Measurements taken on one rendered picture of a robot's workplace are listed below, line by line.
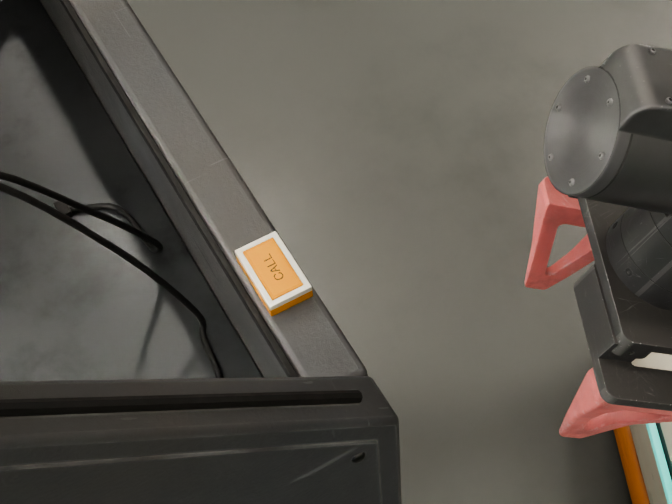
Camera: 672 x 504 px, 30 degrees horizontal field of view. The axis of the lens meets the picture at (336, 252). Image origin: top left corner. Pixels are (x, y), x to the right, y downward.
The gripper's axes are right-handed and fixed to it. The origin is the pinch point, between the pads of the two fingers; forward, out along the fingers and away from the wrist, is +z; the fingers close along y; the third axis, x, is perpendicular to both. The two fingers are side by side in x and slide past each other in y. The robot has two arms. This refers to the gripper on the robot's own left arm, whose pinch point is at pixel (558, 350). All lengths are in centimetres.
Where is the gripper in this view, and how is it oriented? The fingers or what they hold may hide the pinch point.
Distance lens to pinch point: 72.2
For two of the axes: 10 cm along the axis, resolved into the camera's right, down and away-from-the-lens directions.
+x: 9.1, 1.4, 3.9
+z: -4.0, 5.5, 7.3
